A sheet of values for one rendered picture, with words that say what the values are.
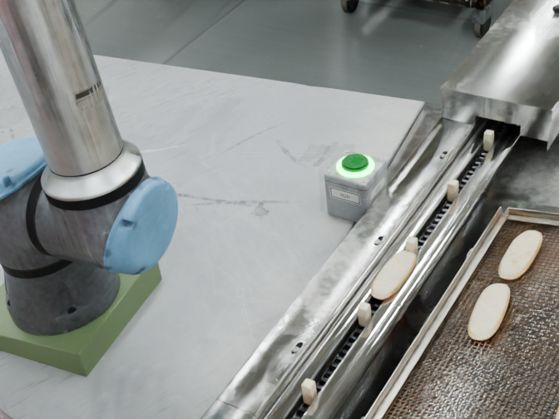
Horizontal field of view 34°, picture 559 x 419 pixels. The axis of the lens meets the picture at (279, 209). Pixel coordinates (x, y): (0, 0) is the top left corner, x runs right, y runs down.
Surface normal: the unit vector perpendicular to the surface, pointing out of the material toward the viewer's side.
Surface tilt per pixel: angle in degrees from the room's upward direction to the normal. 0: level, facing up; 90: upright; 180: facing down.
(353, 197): 90
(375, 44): 0
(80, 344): 4
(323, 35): 0
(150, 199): 93
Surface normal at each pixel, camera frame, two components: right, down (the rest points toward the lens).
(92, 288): 0.71, -0.01
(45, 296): 0.00, 0.34
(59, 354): -0.41, 0.60
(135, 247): 0.88, 0.26
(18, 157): -0.29, -0.79
